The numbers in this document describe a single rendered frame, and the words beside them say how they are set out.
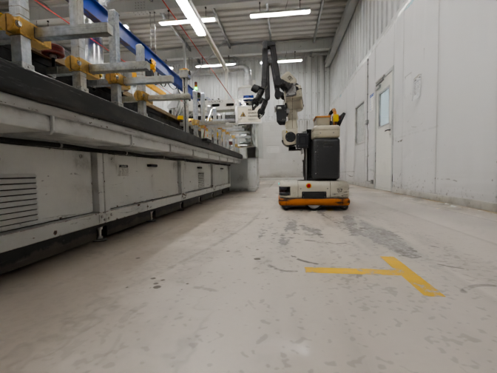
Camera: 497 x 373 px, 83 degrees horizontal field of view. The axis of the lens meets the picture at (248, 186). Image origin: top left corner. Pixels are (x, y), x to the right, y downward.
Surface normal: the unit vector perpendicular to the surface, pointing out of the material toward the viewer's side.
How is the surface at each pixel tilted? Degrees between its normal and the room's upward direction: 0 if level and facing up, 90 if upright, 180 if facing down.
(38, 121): 90
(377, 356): 0
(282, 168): 90
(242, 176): 90
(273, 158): 90
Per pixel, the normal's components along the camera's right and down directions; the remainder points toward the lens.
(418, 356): -0.01, -1.00
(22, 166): 0.99, -0.01
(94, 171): -0.12, 0.05
